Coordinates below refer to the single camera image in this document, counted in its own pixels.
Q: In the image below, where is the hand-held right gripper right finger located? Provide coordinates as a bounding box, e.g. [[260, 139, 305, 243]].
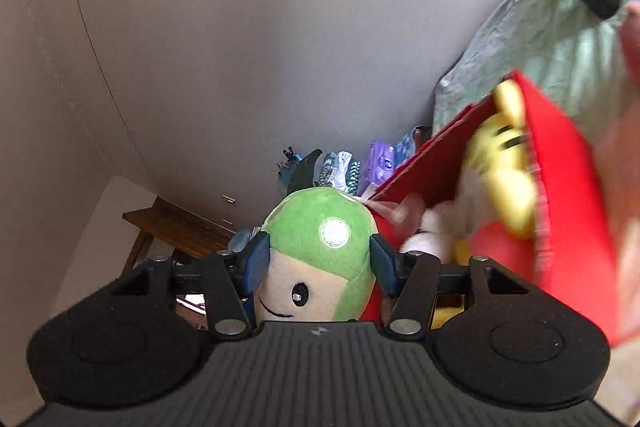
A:
[[370, 233, 531, 342]]

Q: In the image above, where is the pale yellow printed tablecloth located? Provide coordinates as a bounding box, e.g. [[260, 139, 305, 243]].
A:
[[432, 0, 640, 423]]

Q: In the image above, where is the green round plush suction cup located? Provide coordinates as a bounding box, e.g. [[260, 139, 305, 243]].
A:
[[252, 187, 426, 323]]

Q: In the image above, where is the blue packet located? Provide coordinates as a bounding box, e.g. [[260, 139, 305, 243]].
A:
[[395, 126, 431, 168]]

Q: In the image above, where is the yellow bear plush red shirt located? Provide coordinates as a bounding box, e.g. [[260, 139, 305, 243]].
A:
[[432, 82, 543, 328]]

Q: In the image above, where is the patterned cloth bundle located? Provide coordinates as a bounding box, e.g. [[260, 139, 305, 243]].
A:
[[315, 151, 362, 198]]

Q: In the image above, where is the purple packet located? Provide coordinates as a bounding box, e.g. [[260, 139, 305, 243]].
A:
[[369, 139, 397, 185]]

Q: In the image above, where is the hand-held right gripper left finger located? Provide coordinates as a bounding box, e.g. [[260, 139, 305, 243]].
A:
[[107, 231, 271, 342]]

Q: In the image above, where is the dark bag with clip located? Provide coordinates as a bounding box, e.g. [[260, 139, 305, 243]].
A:
[[277, 147, 323, 195]]

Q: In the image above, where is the blue cloth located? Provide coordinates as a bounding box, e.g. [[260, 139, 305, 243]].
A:
[[227, 227, 263, 255]]

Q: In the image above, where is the brown wooden table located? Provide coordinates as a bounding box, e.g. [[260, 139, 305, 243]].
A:
[[122, 196, 238, 273]]

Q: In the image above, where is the white fluffy dog plush toy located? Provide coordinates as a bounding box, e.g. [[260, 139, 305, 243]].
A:
[[400, 199, 481, 265]]

